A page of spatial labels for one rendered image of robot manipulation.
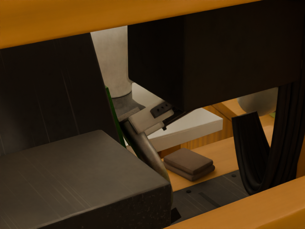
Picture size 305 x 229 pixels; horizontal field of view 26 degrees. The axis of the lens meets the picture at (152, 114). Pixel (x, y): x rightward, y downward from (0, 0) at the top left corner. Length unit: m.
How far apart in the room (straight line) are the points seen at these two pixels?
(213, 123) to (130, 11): 1.31
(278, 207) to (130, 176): 0.20
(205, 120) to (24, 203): 1.08
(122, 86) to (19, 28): 1.31
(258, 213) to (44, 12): 0.33
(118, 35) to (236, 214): 1.08
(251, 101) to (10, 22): 0.89
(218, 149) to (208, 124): 0.18
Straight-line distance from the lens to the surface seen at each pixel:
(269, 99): 1.28
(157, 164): 1.03
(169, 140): 1.71
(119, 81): 1.74
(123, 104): 1.78
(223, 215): 0.68
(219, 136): 2.19
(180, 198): 1.41
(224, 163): 1.55
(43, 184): 0.81
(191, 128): 1.74
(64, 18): 0.47
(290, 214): 0.70
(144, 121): 1.02
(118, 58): 1.72
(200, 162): 1.49
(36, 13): 0.46
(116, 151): 0.87
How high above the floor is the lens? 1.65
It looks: 25 degrees down
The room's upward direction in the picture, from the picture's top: straight up
